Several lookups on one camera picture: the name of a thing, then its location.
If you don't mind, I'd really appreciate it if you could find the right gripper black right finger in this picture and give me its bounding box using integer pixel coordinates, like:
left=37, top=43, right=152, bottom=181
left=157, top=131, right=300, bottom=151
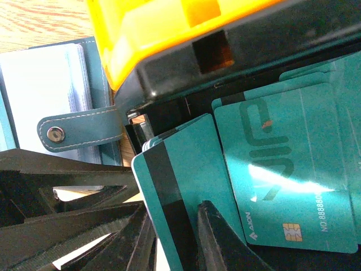
left=197, top=200, right=271, bottom=270

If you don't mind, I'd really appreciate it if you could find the black bin with teal cards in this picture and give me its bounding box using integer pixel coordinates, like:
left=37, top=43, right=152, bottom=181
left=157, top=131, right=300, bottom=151
left=112, top=0, right=361, bottom=271

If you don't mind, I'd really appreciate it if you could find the yellow plastic bin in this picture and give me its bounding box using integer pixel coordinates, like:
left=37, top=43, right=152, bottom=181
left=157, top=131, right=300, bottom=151
left=85, top=0, right=278, bottom=91

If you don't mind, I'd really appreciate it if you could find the teal card with magnetic stripe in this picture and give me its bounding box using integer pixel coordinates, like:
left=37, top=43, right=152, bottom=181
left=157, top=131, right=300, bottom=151
left=131, top=113, right=244, bottom=270

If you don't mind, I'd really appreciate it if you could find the teal card stack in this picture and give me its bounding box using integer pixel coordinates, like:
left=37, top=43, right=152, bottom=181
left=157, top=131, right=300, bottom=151
left=212, top=53, right=360, bottom=253

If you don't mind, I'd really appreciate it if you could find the teal card holder wallet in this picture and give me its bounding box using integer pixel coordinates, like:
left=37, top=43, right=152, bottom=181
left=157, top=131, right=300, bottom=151
left=1, top=37, right=122, bottom=166

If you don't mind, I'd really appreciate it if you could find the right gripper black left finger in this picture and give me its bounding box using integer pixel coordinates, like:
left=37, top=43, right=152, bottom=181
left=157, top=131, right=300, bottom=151
left=1, top=148, right=157, bottom=270

